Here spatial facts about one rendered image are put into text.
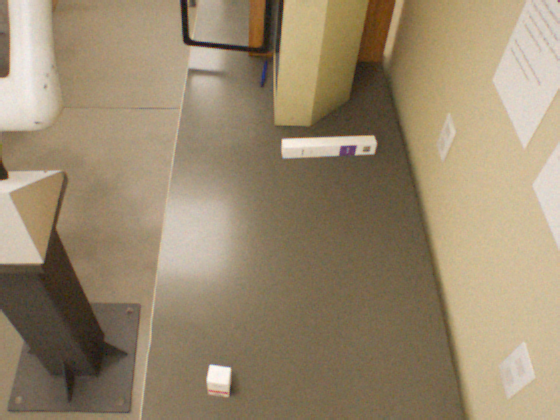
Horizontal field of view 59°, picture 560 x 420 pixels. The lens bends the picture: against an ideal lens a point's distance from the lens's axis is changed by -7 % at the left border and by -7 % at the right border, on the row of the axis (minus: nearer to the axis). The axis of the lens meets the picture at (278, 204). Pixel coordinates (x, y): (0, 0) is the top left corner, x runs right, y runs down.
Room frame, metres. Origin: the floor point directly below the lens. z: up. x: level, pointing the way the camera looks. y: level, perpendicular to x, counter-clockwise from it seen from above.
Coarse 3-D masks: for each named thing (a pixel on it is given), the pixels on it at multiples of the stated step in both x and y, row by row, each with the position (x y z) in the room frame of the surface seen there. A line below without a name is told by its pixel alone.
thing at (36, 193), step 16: (16, 176) 0.83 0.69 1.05; (32, 176) 0.84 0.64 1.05; (48, 176) 0.85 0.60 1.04; (0, 192) 0.65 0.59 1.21; (16, 192) 0.68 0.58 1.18; (32, 192) 0.74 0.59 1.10; (48, 192) 0.82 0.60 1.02; (0, 208) 0.64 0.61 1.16; (16, 208) 0.65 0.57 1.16; (32, 208) 0.71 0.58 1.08; (48, 208) 0.78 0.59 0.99; (0, 224) 0.64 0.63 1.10; (16, 224) 0.65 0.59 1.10; (32, 224) 0.68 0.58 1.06; (48, 224) 0.75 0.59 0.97; (0, 240) 0.64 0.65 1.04; (16, 240) 0.64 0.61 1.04; (32, 240) 0.65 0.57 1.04; (48, 240) 0.71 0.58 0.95; (0, 256) 0.63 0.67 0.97; (16, 256) 0.64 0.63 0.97; (32, 256) 0.65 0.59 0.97
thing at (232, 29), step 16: (208, 0) 1.55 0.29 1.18; (224, 0) 1.54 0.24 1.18; (240, 0) 1.54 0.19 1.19; (256, 0) 1.54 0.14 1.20; (192, 16) 1.55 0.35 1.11; (208, 16) 1.55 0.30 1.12; (224, 16) 1.54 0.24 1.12; (240, 16) 1.54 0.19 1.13; (256, 16) 1.54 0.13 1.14; (192, 32) 1.55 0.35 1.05; (208, 32) 1.55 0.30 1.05; (224, 32) 1.54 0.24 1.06; (240, 32) 1.54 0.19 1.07; (256, 32) 1.54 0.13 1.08
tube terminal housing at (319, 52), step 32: (288, 0) 1.23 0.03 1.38; (320, 0) 1.24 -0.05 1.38; (352, 0) 1.33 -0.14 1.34; (288, 32) 1.23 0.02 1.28; (320, 32) 1.24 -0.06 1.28; (352, 32) 1.35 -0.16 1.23; (288, 64) 1.23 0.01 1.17; (320, 64) 1.25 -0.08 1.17; (352, 64) 1.38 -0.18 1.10; (288, 96) 1.23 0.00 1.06; (320, 96) 1.27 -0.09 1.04
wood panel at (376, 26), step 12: (372, 0) 1.63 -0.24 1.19; (384, 0) 1.64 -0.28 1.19; (372, 12) 1.63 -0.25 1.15; (384, 12) 1.64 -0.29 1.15; (372, 24) 1.63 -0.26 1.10; (384, 24) 1.64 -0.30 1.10; (372, 36) 1.63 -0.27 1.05; (384, 36) 1.64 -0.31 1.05; (360, 48) 1.63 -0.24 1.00; (372, 48) 1.64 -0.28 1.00; (360, 60) 1.63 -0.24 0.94; (372, 60) 1.64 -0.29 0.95
